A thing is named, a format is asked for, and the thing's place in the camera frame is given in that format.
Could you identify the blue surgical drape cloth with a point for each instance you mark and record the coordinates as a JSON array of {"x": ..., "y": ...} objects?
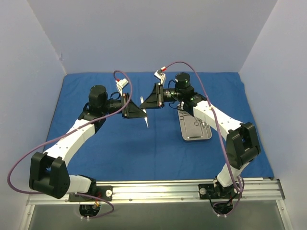
[{"x": 126, "y": 150}]

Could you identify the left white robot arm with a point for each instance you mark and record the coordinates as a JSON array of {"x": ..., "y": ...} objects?
[{"x": 48, "y": 170}]

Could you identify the steel instrument tray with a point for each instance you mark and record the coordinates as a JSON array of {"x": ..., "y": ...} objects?
[{"x": 189, "y": 131}]

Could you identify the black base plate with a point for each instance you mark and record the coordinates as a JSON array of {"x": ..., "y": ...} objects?
[
  {"x": 104, "y": 192},
  {"x": 213, "y": 191}
]

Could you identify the aluminium front rail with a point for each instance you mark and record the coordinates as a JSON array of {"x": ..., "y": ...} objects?
[{"x": 142, "y": 192}]

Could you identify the steel forceps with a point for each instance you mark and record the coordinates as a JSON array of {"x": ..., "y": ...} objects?
[{"x": 199, "y": 123}]

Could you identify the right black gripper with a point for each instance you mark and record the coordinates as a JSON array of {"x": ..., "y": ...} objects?
[{"x": 160, "y": 96}]

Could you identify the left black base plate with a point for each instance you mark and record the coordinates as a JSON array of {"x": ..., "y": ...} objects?
[{"x": 104, "y": 192}]

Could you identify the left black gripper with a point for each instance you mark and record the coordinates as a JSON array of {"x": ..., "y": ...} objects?
[{"x": 124, "y": 105}]

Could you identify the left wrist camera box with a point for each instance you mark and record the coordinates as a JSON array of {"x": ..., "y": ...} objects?
[{"x": 121, "y": 84}]

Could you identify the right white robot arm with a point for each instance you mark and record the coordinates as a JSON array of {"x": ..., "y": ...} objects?
[{"x": 239, "y": 141}]

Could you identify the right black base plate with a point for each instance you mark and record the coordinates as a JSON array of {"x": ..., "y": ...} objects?
[{"x": 213, "y": 191}]

